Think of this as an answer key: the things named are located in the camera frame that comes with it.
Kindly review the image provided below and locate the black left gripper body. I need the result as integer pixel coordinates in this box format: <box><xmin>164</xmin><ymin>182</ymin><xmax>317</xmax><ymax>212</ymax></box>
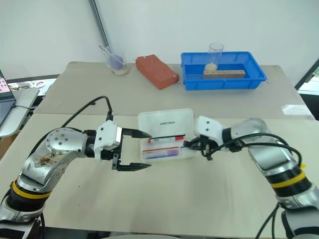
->
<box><xmin>101</xmin><ymin>127</ymin><xmax>124</xmax><ymax>161</ymax></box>

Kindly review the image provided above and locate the clear glass cup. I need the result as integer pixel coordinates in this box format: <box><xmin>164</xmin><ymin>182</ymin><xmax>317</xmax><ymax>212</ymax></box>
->
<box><xmin>204</xmin><ymin>42</ymin><xmax>224</xmax><ymax>74</ymax></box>

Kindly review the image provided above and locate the wooden block with holes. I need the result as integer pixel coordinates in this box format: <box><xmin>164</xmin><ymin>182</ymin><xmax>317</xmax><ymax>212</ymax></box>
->
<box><xmin>203</xmin><ymin>69</ymin><xmax>246</xmax><ymax>80</ymax></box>

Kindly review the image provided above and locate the grey laptop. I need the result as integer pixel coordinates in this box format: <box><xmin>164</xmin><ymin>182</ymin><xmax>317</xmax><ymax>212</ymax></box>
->
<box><xmin>0</xmin><ymin>69</ymin><xmax>17</xmax><ymax>126</ymax></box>

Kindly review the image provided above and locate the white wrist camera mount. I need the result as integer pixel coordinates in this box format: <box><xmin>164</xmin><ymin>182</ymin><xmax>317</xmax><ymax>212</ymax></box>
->
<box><xmin>193</xmin><ymin>116</ymin><xmax>231</xmax><ymax>152</ymax></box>
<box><xmin>94</xmin><ymin>120</ymin><xmax>123</xmax><ymax>163</ymax></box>

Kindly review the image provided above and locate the red marker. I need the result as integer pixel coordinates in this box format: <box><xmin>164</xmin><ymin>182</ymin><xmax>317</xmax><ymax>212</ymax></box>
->
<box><xmin>148</xmin><ymin>134</ymin><xmax>186</xmax><ymax>144</ymax></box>

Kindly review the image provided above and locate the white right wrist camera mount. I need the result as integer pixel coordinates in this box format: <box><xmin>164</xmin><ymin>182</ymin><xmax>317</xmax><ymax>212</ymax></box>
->
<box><xmin>193</xmin><ymin>116</ymin><xmax>231</xmax><ymax>152</ymax></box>

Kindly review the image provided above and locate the grey metal pole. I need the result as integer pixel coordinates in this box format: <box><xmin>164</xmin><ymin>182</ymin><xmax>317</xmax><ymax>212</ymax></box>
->
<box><xmin>88</xmin><ymin>0</ymin><xmax>112</xmax><ymax>48</ymax></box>

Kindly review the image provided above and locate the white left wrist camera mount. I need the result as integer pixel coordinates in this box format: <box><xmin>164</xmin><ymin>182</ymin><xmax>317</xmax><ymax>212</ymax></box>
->
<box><xmin>94</xmin><ymin>120</ymin><xmax>123</xmax><ymax>163</ymax></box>

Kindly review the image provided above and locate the white translucent pencil case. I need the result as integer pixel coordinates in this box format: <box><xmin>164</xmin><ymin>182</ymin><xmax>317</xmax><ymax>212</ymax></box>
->
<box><xmin>137</xmin><ymin>108</ymin><xmax>198</xmax><ymax>162</ymax></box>

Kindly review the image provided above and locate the blue plastic bin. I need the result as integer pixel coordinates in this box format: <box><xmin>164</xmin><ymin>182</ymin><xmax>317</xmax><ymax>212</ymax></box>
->
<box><xmin>180</xmin><ymin>51</ymin><xmax>268</xmax><ymax>91</ymax></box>

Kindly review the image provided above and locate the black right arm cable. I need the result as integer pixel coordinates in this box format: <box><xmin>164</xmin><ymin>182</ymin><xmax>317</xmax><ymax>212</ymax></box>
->
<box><xmin>203</xmin><ymin>132</ymin><xmax>304</xmax><ymax>173</ymax></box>

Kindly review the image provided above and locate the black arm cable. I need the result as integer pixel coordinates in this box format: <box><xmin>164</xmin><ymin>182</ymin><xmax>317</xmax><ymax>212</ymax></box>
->
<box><xmin>203</xmin><ymin>132</ymin><xmax>304</xmax><ymax>173</ymax></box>
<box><xmin>29</xmin><ymin>96</ymin><xmax>115</xmax><ymax>155</ymax></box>

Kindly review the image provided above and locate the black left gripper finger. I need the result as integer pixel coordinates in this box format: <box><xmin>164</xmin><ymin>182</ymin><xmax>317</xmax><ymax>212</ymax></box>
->
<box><xmin>122</xmin><ymin>127</ymin><xmax>153</xmax><ymax>139</ymax></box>
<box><xmin>112</xmin><ymin>153</ymin><xmax>153</xmax><ymax>173</ymax></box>

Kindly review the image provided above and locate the clear plastic beaker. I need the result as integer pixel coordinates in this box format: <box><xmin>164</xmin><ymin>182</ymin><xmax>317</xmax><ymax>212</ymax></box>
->
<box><xmin>104</xmin><ymin>46</ymin><xmax>131</xmax><ymax>76</ymax></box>

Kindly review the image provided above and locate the clear stirring rod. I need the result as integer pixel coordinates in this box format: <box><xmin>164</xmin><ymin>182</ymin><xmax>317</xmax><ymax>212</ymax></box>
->
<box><xmin>99</xmin><ymin>44</ymin><xmax>125</xmax><ymax>67</ymax></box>

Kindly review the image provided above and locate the grey side table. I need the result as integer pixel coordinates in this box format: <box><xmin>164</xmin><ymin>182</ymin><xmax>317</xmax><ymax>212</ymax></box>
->
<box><xmin>0</xmin><ymin>88</ymin><xmax>40</xmax><ymax>138</ymax></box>

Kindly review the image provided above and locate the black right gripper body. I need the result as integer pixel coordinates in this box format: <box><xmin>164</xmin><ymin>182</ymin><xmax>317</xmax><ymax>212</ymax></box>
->
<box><xmin>197</xmin><ymin>135</ymin><xmax>220</xmax><ymax>161</ymax></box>

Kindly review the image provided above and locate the purple marker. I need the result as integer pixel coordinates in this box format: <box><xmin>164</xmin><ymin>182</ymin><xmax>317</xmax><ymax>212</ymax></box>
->
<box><xmin>143</xmin><ymin>148</ymin><xmax>181</xmax><ymax>160</ymax></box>

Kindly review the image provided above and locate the red brick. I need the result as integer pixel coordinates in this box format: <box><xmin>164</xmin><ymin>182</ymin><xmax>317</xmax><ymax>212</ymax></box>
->
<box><xmin>135</xmin><ymin>54</ymin><xmax>180</xmax><ymax>90</ymax></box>

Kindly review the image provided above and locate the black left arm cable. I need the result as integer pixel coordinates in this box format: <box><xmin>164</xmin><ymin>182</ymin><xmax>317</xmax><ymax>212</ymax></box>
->
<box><xmin>29</xmin><ymin>96</ymin><xmax>115</xmax><ymax>155</ymax></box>

